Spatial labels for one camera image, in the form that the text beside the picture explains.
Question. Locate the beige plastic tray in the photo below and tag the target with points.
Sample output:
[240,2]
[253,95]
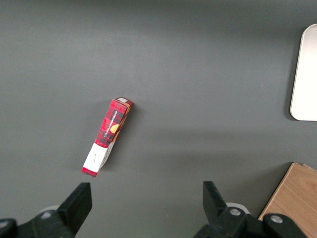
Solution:
[307,79]

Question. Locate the red plaid cookie box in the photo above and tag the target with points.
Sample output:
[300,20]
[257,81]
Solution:
[109,126]

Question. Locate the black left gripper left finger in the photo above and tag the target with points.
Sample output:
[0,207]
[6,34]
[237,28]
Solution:
[71,210]

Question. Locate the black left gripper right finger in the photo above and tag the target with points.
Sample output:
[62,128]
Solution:
[218,215]

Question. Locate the wooden drawer cabinet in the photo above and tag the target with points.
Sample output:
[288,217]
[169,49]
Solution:
[294,198]

